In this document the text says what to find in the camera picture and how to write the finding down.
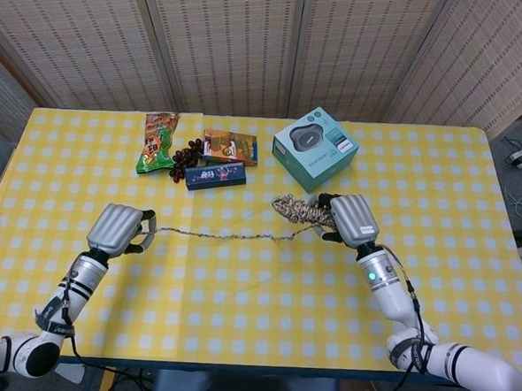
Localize grey black right robot hand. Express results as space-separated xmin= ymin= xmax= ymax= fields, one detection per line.
xmin=309 ymin=192 xmax=382 ymax=250

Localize grey black left robot hand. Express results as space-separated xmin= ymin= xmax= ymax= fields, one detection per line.
xmin=84 ymin=201 xmax=158 ymax=261

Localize beige black braided rope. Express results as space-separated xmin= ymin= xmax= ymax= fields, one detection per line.
xmin=142 ymin=183 xmax=340 ymax=249

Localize teal speaker product box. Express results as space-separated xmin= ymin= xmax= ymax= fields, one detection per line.
xmin=269 ymin=103 xmax=362 ymax=197

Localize green orange snack bag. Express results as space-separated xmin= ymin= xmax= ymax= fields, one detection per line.
xmin=134 ymin=111 xmax=180 ymax=177

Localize dark red grape bunch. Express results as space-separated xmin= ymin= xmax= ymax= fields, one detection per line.
xmin=168 ymin=136 xmax=205 ymax=186

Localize dark blue long box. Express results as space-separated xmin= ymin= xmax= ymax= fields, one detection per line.
xmin=183 ymin=159 xmax=249 ymax=196

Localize yellow white checked tablecloth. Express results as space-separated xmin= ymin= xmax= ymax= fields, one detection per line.
xmin=0 ymin=98 xmax=522 ymax=389

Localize orange colourful printed box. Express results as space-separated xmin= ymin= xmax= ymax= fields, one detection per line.
xmin=200 ymin=128 xmax=261 ymax=168

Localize white paper scrap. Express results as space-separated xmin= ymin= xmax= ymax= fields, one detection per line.
xmin=53 ymin=362 xmax=87 ymax=385

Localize blue chair seat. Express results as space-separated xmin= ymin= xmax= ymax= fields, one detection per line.
xmin=149 ymin=366 xmax=342 ymax=391

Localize woven folding screen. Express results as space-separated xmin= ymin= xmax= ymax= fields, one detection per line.
xmin=0 ymin=0 xmax=522 ymax=144

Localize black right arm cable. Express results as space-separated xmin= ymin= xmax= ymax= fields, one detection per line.
xmin=375 ymin=245 xmax=441 ymax=391

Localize black floor cables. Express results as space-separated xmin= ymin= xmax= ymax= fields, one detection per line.
xmin=115 ymin=365 xmax=154 ymax=391

